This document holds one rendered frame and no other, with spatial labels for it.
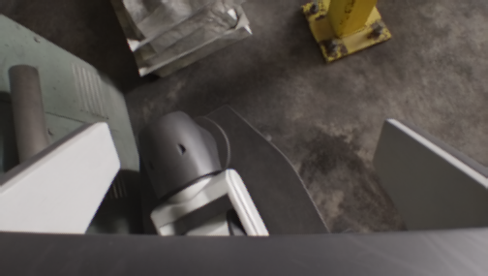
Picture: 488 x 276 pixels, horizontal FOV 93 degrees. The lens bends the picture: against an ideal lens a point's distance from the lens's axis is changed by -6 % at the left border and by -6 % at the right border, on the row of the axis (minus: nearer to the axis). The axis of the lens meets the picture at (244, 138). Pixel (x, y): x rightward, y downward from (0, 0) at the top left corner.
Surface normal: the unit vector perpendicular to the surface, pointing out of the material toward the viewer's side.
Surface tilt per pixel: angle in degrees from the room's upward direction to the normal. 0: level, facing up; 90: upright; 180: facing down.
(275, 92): 0
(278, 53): 0
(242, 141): 0
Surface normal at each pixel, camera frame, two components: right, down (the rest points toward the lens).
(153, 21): 0.29, 0.71
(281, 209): -0.16, -0.15
